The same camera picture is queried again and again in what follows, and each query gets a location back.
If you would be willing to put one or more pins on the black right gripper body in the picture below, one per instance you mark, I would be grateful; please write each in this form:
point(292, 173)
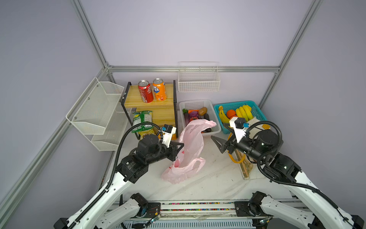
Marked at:
point(231, 144)

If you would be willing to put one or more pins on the brown potato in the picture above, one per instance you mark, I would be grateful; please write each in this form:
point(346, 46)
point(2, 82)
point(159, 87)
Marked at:
point(202, 111)

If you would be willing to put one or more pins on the white canvas tote bag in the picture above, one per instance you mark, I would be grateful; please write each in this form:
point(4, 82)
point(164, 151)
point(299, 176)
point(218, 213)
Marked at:
point(245, 161)

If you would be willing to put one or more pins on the white plastic vegetable basket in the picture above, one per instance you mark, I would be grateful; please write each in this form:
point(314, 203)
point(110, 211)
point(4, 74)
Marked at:
point(196, 105)

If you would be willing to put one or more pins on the pink plastic grocery bag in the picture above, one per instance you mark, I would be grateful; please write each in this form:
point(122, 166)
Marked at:
point(188, 161)

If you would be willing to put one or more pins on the white mesh wall rack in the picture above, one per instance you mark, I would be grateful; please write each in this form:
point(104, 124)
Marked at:
point(98, 115)

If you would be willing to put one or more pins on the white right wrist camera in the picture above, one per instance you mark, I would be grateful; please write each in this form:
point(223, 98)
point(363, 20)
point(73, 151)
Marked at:
point(239, 125)

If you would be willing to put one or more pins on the green snack bag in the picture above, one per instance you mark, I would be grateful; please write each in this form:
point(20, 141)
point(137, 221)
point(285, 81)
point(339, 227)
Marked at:
point(142, 117)

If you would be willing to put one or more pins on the teal plastic fruit basket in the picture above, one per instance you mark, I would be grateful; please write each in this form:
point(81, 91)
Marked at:
point(256, 112)

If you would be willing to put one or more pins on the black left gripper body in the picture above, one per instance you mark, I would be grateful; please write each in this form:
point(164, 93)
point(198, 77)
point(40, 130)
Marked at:
point(168, 152)

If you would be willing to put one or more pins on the yellow corn chips bag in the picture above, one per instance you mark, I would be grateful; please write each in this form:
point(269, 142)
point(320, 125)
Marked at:
point(142, 134)

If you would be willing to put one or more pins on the yellow banana left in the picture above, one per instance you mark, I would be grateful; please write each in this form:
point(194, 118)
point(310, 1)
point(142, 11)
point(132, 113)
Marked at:
point(224, 119)

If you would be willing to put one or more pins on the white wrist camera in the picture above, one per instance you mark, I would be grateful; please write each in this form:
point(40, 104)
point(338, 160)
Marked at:
point(239, 125)
point(168, 131)

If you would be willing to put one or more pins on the yellow banana bunch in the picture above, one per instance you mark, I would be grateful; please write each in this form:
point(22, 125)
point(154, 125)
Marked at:
point(245, 112)

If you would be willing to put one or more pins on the orange soda can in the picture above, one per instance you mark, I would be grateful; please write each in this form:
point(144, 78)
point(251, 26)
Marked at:
point(159, 89)

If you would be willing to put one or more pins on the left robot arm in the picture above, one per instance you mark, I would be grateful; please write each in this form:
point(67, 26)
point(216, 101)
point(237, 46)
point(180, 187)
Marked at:
point(125, 172)

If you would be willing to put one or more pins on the light purple eggplant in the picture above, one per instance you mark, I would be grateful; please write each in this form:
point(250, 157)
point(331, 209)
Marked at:
point(186, 116)

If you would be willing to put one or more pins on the purple onion back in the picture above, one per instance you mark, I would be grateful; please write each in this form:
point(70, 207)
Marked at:
point(193, 114)

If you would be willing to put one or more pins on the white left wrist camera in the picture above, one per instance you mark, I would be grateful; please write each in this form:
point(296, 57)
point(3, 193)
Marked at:
point(168, 131)

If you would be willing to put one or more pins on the white wire wall basket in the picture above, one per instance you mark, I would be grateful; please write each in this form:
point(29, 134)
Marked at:
point(198, 77)

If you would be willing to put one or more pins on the red cola can middle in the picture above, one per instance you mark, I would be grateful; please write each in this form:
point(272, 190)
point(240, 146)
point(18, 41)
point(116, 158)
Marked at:
point(145, 91)

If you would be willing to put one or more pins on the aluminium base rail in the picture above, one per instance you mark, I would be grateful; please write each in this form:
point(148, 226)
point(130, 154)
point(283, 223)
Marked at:
point(194, 210)

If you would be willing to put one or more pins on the black frame wooden shelf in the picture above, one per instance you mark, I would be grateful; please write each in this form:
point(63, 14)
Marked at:
point(164, 112)

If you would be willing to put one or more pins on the orange fruit back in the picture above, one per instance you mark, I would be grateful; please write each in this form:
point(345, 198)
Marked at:
point(231, 113)

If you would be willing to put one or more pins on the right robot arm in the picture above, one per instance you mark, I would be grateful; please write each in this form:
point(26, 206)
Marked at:
point(262, 141)

